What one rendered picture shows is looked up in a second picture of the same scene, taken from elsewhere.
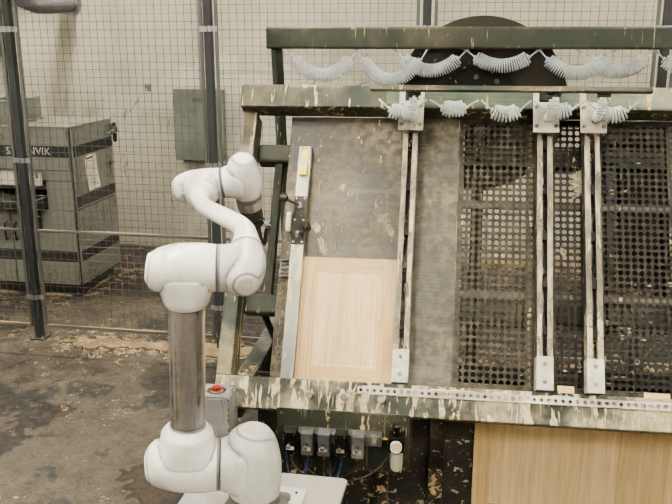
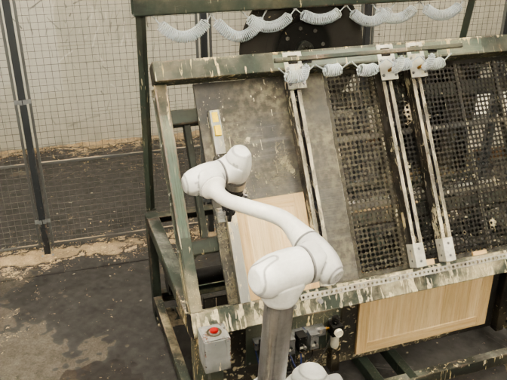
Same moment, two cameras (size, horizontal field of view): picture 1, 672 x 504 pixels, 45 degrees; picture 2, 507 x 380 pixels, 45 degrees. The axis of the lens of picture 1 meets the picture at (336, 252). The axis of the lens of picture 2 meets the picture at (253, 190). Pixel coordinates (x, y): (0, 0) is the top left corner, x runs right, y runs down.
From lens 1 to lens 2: 147 cm
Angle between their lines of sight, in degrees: 27
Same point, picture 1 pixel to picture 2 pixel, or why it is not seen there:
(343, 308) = (273, 237)
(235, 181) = (238, 171)
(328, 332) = not seen: hidden behind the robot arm
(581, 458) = (423, 298)
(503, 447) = (377, 304)
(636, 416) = (474, 269)
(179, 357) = (279, 341)
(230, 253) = (319, 253)
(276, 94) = (183, 68)
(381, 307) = not seen: hidden behind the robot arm
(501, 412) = (397, 288)
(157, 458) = not seen: outside the picture
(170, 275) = (284, 285)
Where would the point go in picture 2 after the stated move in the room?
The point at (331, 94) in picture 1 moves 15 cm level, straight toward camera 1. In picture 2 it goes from (229, 64) to (243, 70)
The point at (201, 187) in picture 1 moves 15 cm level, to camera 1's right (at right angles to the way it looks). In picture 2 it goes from (217, 183) to (253, 176)
